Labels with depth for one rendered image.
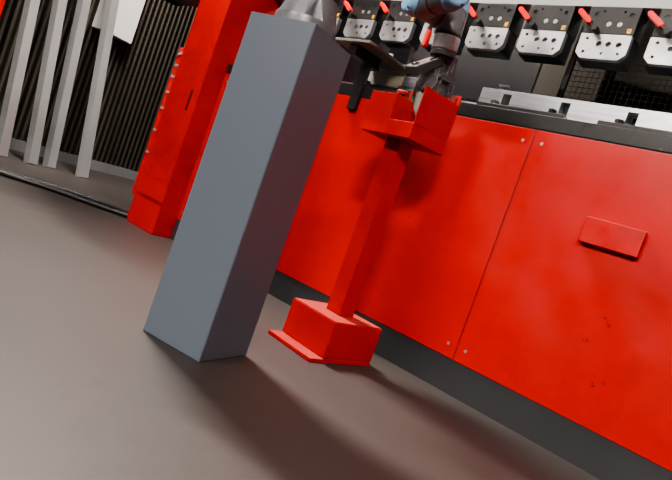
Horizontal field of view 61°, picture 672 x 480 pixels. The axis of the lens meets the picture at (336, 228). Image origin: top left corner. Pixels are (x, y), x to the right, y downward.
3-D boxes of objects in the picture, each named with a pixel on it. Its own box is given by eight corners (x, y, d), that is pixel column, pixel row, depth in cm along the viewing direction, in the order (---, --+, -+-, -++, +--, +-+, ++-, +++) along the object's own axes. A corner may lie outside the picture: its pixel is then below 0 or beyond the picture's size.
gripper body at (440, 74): (451, 100, 165) (463, 58, 164) (433, 91, 159) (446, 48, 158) (431, 97, 170) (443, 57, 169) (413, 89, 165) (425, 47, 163)
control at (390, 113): (359, 128, 170) (379, 70, 170) (393, 145, 181) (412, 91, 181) (408, 138, 156) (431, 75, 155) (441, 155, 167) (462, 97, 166)
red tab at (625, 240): (578, 240, 154) (587, 215, 153) (580, 241, 155) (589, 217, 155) (636, 257, 144) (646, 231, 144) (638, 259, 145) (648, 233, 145)
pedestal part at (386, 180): (325, 308, 171) (386, 137, 169) (339, 310, 175) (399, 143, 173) (338, 315, 167) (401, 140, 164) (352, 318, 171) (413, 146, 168)
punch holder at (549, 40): (514, 51, 190) (531, 3, 189) (523, 61, 196) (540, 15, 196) (557, 55, 180) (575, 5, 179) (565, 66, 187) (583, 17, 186)
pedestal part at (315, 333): (267, 333, 168) (280, 294, 168) (327, 339, 185) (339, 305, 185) (308, 362, 154) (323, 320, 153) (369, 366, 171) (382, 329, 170)
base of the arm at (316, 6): (314, 24, 124) (329, -20, 123) (259, 14, 130) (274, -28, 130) (343, 51, 137) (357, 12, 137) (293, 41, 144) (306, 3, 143)
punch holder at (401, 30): (377, 39, 229) (391, -1, 228) (389, 48, 235) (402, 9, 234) (406, 41, 219) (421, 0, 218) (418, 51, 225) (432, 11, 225)
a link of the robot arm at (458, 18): (438, -6, 163) (462, 5, 167) (427, 33, 164) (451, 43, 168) (453, -11, 156) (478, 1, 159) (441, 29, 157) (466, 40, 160)
